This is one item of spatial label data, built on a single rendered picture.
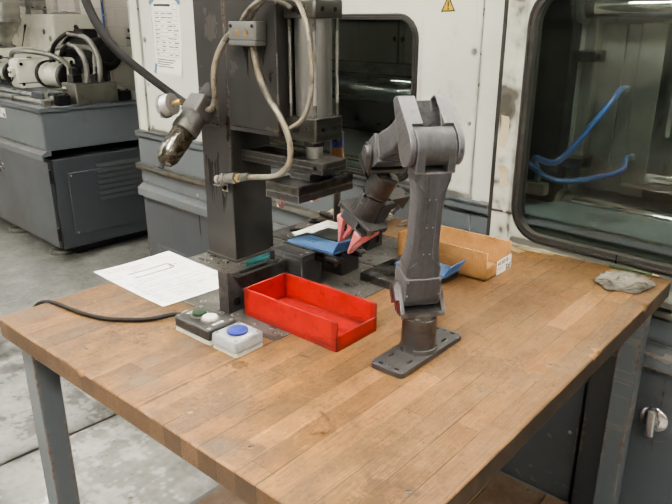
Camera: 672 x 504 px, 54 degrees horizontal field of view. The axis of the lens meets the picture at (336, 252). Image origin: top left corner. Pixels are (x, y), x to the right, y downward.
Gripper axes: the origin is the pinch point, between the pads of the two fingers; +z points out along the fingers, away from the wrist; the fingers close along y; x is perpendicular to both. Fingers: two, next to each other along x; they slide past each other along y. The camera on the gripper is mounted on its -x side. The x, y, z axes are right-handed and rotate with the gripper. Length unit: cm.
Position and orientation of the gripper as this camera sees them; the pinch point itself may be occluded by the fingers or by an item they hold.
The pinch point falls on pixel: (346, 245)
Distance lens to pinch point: 143.9
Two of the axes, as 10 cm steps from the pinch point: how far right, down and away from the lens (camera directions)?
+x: -6.6, 1.8, -7.3
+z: -4.1, 7.3, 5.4
